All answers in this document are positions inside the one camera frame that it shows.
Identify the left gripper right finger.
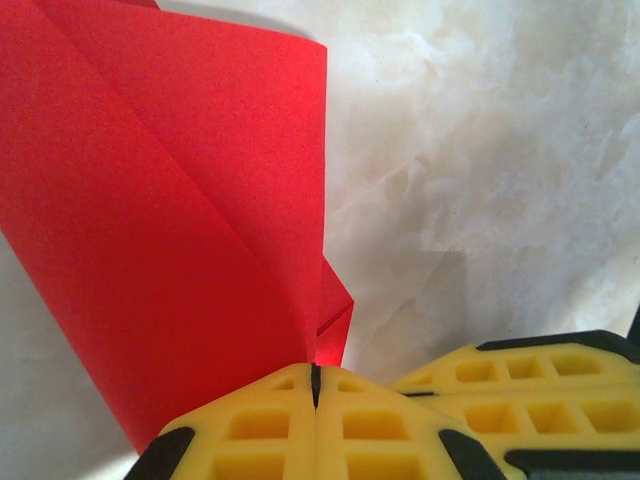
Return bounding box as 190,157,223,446
316,364,510,480

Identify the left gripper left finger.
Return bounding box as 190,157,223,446
123,363,317,480

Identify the red paper sheet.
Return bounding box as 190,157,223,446
0,0,356,454

